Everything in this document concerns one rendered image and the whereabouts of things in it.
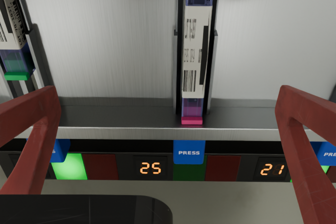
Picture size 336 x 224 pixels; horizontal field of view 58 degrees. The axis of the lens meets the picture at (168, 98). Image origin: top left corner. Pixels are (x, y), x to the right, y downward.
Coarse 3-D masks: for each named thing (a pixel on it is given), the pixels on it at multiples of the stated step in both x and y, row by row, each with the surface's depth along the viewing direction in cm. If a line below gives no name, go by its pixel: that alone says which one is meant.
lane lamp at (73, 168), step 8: (72, 160) 27; (80, 160) 27; (56, 168) 28; (64, 168) 28; (72, 168) 28; (80, 168) 28; (56, 176) 28; (64, 176) 28; (72, 176) 28; (80, 176) 28
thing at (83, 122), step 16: (32, 80) 24; (64, 112) 21; (80, 112) 21; (96, 112) 21; (112, 112) 21; (128, 112) 21; (144, 112) 21; (160, 112) 21; (176, 112) 21; (224, 112) 21; (240, 112) 21; (256, 112) 21; (272, 112) 21; (64, 128) 20; (80, 128) 20; (96, 128) 20; (112, 128) 20; (128, 128) 20; (144, 128) 20; (160, 128) 20; (176, 128) 20; (192, 128) 20; (208, 128) 20; (224, 128) 20; (240, 128) 20; (256, 128) 20; (272, 128) 20; (304, 128) 20
